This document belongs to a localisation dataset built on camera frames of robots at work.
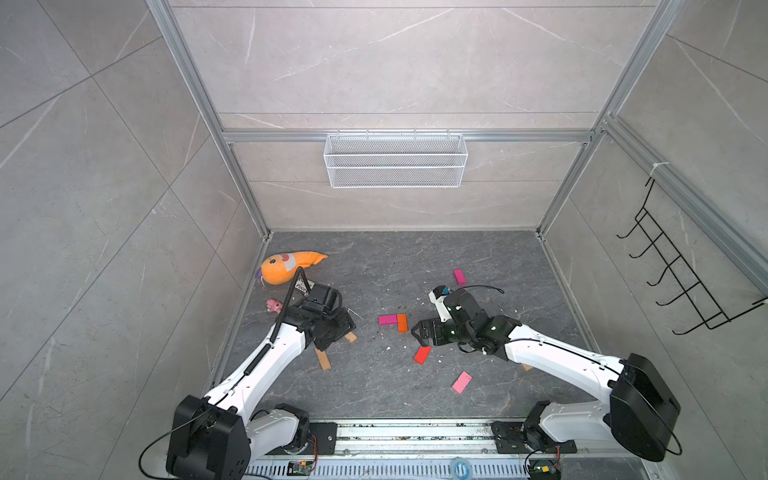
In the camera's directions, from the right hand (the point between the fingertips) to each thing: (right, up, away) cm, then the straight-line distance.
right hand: (427, 328), depth 82 cm
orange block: (-7, -1, +11) cm, 13 cm away
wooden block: (-22, -5, +8) cm, 24 cm away
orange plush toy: (-47, +16, +15) cm, 52 cm away
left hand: (-22, +1, +1) cm, 22 cm away
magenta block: (-11, 0, +12) cm, 16 cm away
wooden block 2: (-30, -10, +4) cm, 32 cm away
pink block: (+10, -15, 0) cm, 18 cm away
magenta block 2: (+15, +13, +24) cm, 31 cm away
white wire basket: (-10, +53, +19) cm, 57 cm away
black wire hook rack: (+57, +10, -20) cm, 61 cm away
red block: (-1, -9, +5) cm, 10 cm away
